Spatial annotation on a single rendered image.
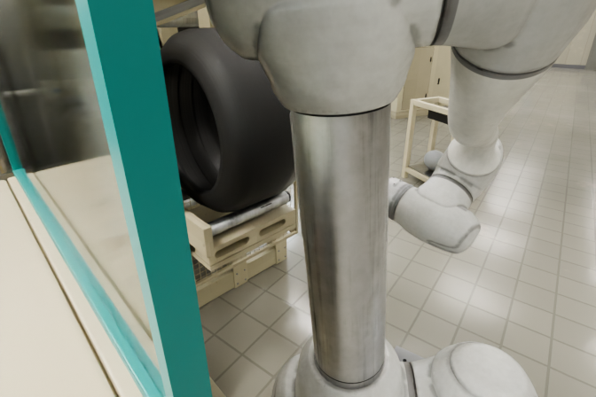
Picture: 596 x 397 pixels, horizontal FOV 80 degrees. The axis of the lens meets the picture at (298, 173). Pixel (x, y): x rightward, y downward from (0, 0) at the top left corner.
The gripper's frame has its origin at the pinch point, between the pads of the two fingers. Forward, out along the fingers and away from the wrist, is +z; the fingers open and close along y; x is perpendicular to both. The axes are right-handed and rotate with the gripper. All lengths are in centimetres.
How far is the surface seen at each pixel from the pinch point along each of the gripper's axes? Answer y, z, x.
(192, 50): 17.2, 34.4, -22.4
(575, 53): -1406, 170, 89
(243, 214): 9.4, 20.9, 26.1
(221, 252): 19.6, 18.3, 35.2
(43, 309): 66, -27, -16
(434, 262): -133, 0, 115
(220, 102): 17.6, 20.9, -12.4
